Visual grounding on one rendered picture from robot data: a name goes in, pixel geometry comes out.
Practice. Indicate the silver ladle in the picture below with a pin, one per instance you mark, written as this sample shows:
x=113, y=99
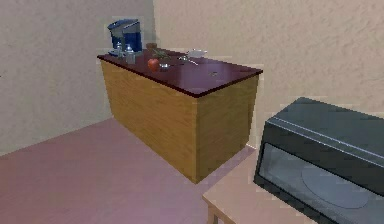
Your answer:
x=187, y=59

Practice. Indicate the pale wooden table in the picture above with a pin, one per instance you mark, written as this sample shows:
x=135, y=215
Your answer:
x=240, y=196

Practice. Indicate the small clear glass shaker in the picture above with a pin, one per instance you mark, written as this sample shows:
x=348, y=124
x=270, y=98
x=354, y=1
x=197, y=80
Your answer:
x=119, y=50

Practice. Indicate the brown potato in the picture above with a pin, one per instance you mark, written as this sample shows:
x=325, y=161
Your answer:
x=151, y=45

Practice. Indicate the small green house plant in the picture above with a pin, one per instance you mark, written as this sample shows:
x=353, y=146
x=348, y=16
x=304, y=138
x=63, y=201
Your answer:
x=162, y=57

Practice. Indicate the black microwave oven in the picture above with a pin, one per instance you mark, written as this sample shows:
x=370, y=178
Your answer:
x=323, y=160

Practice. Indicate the blue coffee machine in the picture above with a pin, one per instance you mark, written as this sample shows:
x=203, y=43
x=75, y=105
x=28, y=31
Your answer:
x=125, y=35

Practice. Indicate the wooden counter with maroon top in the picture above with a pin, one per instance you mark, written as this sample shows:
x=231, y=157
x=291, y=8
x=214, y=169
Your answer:
x=173, y=110

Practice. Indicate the red apple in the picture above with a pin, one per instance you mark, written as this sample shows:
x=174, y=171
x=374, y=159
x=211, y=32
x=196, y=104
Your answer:
x=153, y=64

